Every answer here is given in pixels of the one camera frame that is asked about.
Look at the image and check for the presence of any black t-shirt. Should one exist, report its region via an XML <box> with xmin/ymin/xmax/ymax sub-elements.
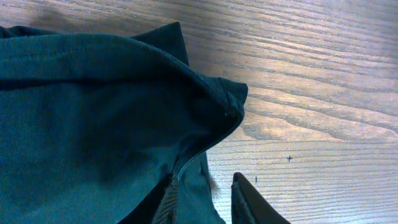
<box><xmin>1</xmin><ymin>22</ymin><xmax>248</xmax><ymax>223</ymax></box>

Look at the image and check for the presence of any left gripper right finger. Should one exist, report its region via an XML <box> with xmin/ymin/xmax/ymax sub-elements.
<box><xmin>231</xmin><ymin>172</ymin><xmax>290</xmax><ymax>224</ymax></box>

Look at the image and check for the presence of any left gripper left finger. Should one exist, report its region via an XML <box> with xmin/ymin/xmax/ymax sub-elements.
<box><xmin>151</xmin><ymin>177</ymin><xmax>179</xmax><ymax>224</ymax></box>

